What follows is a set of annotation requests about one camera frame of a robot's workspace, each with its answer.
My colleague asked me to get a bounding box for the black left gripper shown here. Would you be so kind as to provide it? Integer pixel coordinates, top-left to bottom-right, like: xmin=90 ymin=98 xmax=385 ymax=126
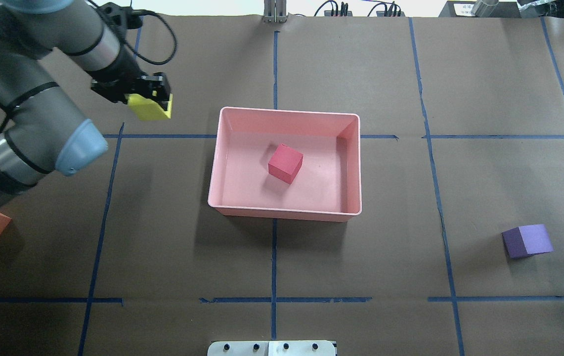
xmin=90 ymin=64 xmax=173 ymax=119

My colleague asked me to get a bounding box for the yellow foam block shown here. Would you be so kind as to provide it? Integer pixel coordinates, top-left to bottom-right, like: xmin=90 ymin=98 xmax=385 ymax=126
xmin=127 ymin=94 xmax=166 ymax=121

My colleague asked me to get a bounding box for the red foam block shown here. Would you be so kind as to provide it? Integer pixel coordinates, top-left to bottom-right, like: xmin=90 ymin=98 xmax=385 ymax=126
xmin=267 ymin=144 xmax=304 ymax=184

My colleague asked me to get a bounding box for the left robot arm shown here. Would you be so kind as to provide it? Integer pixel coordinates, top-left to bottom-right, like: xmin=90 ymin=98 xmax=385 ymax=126
xmin=0 ymin=0 xmax=178 ymax=207

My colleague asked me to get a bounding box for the pink plastic bin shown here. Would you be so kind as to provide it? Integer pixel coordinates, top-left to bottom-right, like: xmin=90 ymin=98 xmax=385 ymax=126
xmin=208 ymin=107 xmax=362 ymax=222

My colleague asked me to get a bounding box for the silver metal cylinder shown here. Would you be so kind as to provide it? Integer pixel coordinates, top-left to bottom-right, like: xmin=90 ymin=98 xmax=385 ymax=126
xmin=470 ymin=0 xmax=500 ymax=18

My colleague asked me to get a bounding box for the purple foam block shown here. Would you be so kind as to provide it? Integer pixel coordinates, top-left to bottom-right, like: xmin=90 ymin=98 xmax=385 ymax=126
xmin=502 ymin=224 xmax=554 ymax=259

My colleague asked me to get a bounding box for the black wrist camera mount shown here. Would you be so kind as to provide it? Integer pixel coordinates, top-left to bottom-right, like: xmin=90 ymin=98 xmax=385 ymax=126
xmin=98 ymin=2 xmax=142 ymax=39

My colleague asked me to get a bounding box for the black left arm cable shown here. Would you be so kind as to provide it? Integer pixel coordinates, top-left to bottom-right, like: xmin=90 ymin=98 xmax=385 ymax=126
xmin=131 ymin=10 xmax=178 ymax=66

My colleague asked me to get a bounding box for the aluminium frame post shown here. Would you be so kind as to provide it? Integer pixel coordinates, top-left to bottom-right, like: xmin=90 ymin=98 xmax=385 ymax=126
xmin=262 ymin=0 xmax=288 ymax=23

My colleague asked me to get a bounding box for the white camera pole mount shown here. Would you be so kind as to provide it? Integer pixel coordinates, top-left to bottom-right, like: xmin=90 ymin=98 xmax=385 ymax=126
xmin=207 ymin=340 xmax=338 ymax=356

